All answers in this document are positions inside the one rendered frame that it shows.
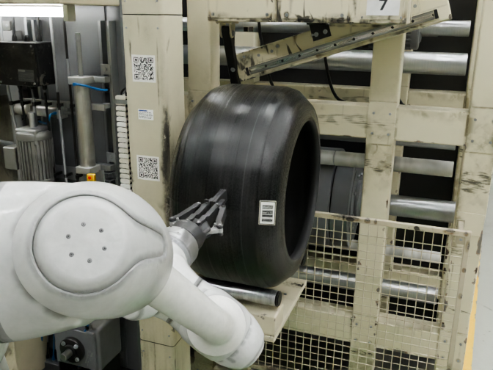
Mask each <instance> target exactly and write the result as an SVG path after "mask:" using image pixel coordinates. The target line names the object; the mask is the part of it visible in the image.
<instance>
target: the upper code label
mask: <svg viewBox="0 0 493 370"><path fill-rule="evenodd" d="M131 60H132V74H133V81H139V82H152V83H156V61H155V55H135V54H132V55H131Z"/></svg>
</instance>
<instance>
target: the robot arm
mask: <svg viewBox="0 0 493 370"><path fill-rule="evenodd" d="M226 202H227V190H226V189H220V190H219V191H218V192H217V193H216V195H215V196H214V197H212V198H210V199H204V203H203V204H201V202H197V203H195V204H194V205H192V206H190V207H188V208H187V209H185V210H184V211H182V212H181V213H179V214H177V215H175V216H173V217H170V218H169V227H166V225H165V224H164V221H163V220H162V218H161V217H160V216H159V214H158V213H157V212H156V210H155V209H154V208H153V207H152V206H151V205H150V204H149V203H147V202H146V201H145V200H143V199H142V198H141V197H140V196H138V195H136V194H135V193H133V192H131V191H130V190H128V189H125V188H123V187H121V186H118V185H114V184H109V183H105V182H99V181H82V182H75V183H61V182H42V181H5V182H0V370H10V369H9V366H8V364H7V361H6V358H5V356H4V354H5V352H6V351H7V347H8V346H9V343H10V342H14V341H24V340H28V339H32V338H39V337H43V336H46V335H52V334H55V333H60V332H64V331H67V330H72V329H75V328H78V327H83V326H86V325H88V324H90V323H92V322H93V321H94V320H100V319H115V318H119V317H123V318H125V319H127V320H131V321H136V320H143V319H149V318H150V317H152V316H154V317H156V318H159V319H161V320H163V321H165V322H166V323H168V324H169V325H171V326H172V327H173V328H174V329H175V330H176V331H177V332H178V333H179V334H180V336H181V338H182V339H183V340H184V341H185V342H186V343H187V344H188V345H190V346H191V347H192V348H193V349H195V350H196V351H198V352H199V353H200V354H201V355H203V356H204V357H206V358H207V359H209V360H212V361H215V362H216V363H218V364H219V365H221V366H225V367H228V368H230V369H243V368H247V367H249V366H251V365H252V364H253V363H254V362H255V361H256V360H257V359H258V358H259V356H260V354H261V352H262V351H263V347H264V334H263V331H262V329H261V327H260V325H259V324H258V322H257V320H256V319H255V318H254V316H253V315H252V314H251V313H249V312H248V310H247V309H246V308H245V307H244V306H243V305H242V304H241V303H240V302H239V301H237V300H236V299H235V298H233V297H232V296H230V295H229V294H228V293H226V292H225V291H223V290H221V289H219V288H217V287H215V286H212V285H211V284H210V283H207V282H206V281H205V280H203V279H202V278H201V277H200V276H199V275H197V274H196V273H195V272H194V270H193V269H192V268H191V267H190V266H191V264H192V263H193V262H194V261H195V259H196V258H197V255H198V250H199V249H200V248H201V247H202V245H203V243H204V241H205V240H206V239H207V238H209V237H210V236H211V234H214V233H217V234H218V236H223V225H224V221H225V218H226V216H227V215H226V205H225V203H226ZM195 209H196V211H195ZM214 220H216V222H215V223H214V226H213V227H212V228H210V225H211V223H212V222H213V221H214ZM200 281H201V282H200ZM198 284H199V285H198ZM171 320H172V321H171Z"/></svg>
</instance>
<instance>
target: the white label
mask: <svg viewBox="0 0 493 370"><path fill-rule="evenodd" d="M275 217H276V201H270V200H260V208H259V225H275Z"/></svg>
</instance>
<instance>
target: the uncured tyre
mask: <svg viewBox="0 0 493 370"><path fill-rule="evenodd" d="M320 166H321V140H320V130H319V124H318V117H317V114H316V111H315V109H314V107H313V105H312V104H311V103H310V102H309V101H308V100H307V99H306V98H305V97H304V95H303V94H302V93H301V92H300V91H298V90H295V89H293V88H290V87H284V86H270V85H256V84H225V85H222V86H218V87H215V88H213V89H212V90H211V91H210V92H208V93H207V94H206V95H205V96H204V97H203V98H202V99H201V100H200V101H199V102H198V103H197V104H196V105H195V107H194V108H193V109H192V110H191V112H190V113H189V116H188V117H187V118H186V121H185V123H184V124H183V127H182V129H181V132H180V136H179V138H178V142H177V145H176V148H175V153H174V157H173V161H172V169H171V176H170V183H169V212H170V217H173V216H175V215H177V214H179V213H181V212H182V211H184V210H185V209H187V208H188V207H190V206H192V205H194V204H195V203H197V202H201V204H203V203H204V199H210V198H212V197H214V196H215V195H216V193H217V192H218V191H219V190H220V189H226V190H227V202H226V203H225V205H226V215H227V216H226V218H225V221H224V225H223V236H218V234H217V233H214V234H211V236H210V237H209V238H207V239H206V240H205V241H204V243H203V245H202V247H201V248H200V249H199V250H198V255H197V258H196V259H195V261H194V262H193V263H192V264H191V266H190V267H191V268H192V269H193V270H194V271H195V272H198V273H200V274H201V275H203V276H205V275H206V276H205V277H207V278H212V279H217V280H224V281H228V282H233V283H240V284H244V285H249V286H257V287H264V286H268V287H275V286H278V285H279V284H281V283H282V282H284V281H285V280H287V279H288V278H290V277H291V276H292V275H294V274H295V272H296V271H297V269H298V268H299V266H300V264H301V262H302V259H303V257H304V254H305V251H306V249H307V245H308V242H309V239H310V234H311V230H312V227H313V220H314V216H315V209H316V203H317V198H318V186H319V178H320ZM260 200H270V201H276V217H275V225H259V208H260ZM209 276H210V277H209ZM221 278H222V279H221ZM225 279H226V280H225Z"/></svg>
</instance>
